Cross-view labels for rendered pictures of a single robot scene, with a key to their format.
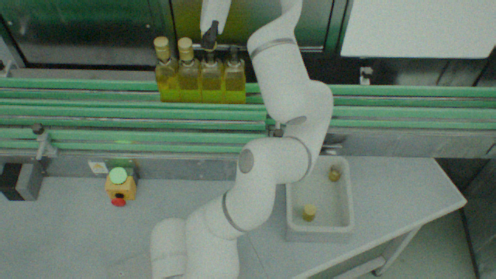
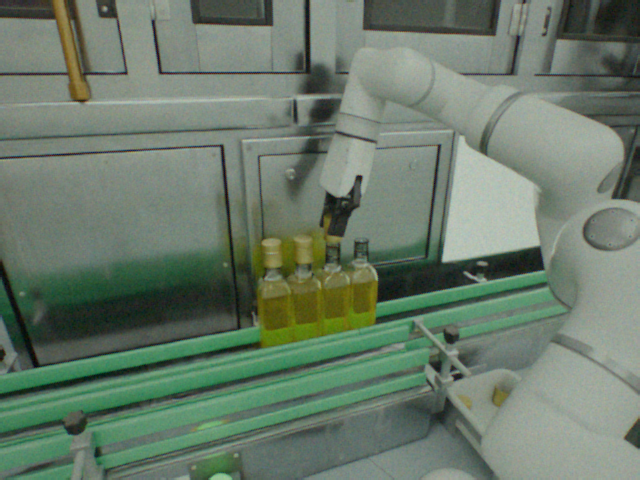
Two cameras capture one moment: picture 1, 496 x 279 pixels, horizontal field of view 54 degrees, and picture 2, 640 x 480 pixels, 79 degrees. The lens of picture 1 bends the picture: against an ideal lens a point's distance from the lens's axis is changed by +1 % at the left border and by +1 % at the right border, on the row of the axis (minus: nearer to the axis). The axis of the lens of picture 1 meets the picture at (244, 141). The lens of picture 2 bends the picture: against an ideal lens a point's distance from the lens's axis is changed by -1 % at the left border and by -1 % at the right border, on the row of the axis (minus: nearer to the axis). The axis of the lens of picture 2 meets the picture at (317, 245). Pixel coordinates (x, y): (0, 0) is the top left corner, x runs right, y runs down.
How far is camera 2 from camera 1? 0.69 m
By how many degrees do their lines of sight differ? 37
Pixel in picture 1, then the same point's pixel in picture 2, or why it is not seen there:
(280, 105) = (599, 141)
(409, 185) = not seen: hidden behind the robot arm
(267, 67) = (535, 114)
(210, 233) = (594, 432)
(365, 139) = (509, 343)
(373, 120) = (511, 316)
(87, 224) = not seen: outside the picture
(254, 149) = (616, 203)
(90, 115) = (159, 395)
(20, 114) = (30, 424)
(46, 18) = (82, 275)
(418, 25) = (506, 211)
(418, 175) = not seen: hidden behind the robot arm
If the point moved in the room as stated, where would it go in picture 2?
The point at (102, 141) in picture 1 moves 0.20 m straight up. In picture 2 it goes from (189, 428) to (169, 321)
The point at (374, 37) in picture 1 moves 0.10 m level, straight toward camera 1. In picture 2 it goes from (471, 232) to (487, 248)
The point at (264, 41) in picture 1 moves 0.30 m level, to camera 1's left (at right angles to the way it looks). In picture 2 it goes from (507, 95) to (251, 99)
